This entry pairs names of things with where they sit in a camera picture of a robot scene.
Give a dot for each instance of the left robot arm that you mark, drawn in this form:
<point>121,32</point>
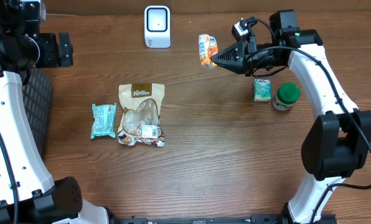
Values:
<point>28,193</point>

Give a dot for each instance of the teal tissue packet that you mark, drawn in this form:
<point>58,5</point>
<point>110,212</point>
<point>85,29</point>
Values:
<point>262,90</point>

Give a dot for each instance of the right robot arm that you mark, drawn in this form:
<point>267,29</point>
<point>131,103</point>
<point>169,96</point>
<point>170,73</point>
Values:
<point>340,139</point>

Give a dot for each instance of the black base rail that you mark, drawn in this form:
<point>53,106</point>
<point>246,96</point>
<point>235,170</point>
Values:
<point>198,221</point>

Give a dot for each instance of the beige snack pouch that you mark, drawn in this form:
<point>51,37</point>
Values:
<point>140,121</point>

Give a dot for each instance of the green lid jar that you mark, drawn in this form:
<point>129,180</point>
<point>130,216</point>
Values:
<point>286,96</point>

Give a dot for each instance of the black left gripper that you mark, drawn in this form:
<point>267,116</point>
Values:
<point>65,49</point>

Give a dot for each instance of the white barcode scanner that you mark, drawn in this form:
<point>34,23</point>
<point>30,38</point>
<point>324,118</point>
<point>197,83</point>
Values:
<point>157,27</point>

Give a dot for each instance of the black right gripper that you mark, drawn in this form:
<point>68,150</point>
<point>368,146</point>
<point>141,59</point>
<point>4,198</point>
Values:
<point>239,51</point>

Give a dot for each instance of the grey plastic mesh basket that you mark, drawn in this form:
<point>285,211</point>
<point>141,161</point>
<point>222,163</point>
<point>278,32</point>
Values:
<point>37,97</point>

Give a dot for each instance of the orange snack packet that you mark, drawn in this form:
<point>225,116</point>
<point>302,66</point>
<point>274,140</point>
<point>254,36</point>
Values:
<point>207,48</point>

